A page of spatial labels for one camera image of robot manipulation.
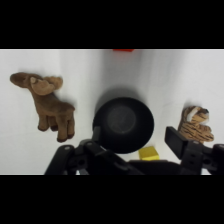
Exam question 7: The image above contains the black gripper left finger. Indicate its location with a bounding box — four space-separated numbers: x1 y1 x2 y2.
44 125 145 176

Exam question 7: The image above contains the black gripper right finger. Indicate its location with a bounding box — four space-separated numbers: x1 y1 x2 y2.
165 126 224 176

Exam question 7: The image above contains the yellow cube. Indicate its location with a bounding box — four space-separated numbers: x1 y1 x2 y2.
138 145 160 162

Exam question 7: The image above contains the black bowl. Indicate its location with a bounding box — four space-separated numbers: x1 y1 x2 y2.
92 96 155 155

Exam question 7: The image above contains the striped tiger plush toy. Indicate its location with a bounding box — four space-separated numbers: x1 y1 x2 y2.
177 105 215 144

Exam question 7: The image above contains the brown moose plush toy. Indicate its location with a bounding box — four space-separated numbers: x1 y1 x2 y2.
9 71 76 143

